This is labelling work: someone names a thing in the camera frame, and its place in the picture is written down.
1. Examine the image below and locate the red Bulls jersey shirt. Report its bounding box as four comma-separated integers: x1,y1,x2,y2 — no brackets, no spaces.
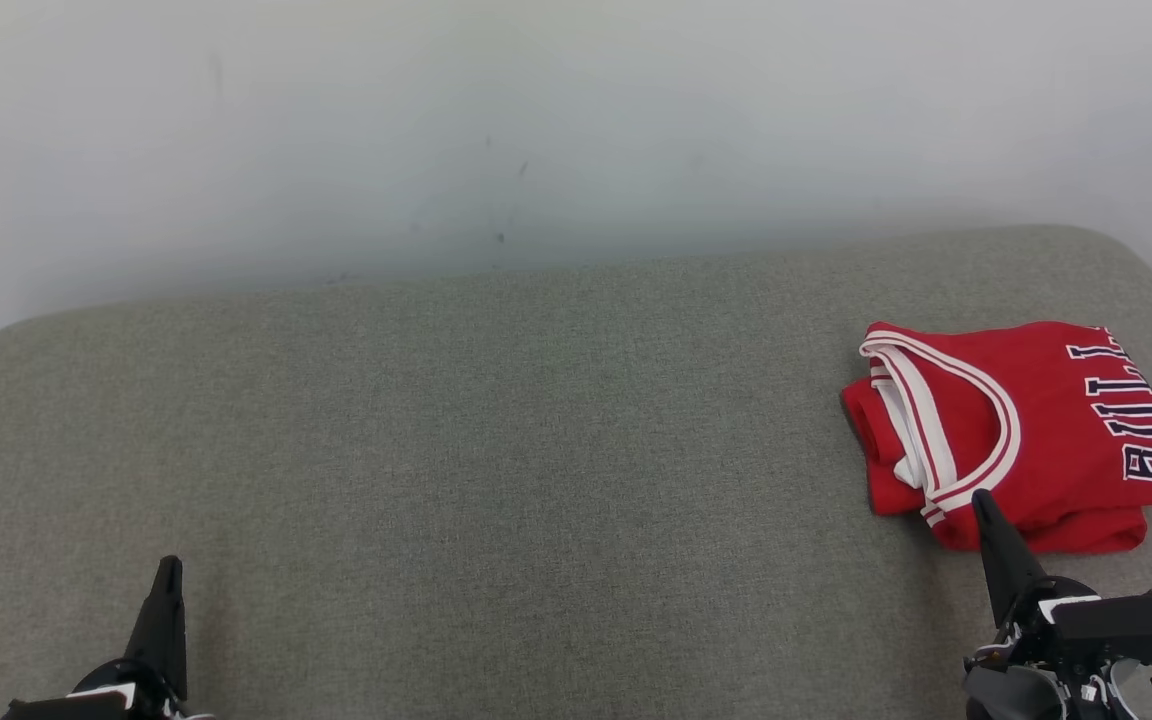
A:
840,320,1152,557

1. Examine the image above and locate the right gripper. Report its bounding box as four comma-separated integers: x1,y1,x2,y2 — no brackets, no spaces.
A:
971,489,1152,664

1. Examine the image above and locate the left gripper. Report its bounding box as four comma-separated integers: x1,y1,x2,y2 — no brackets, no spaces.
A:
1,556,208,720

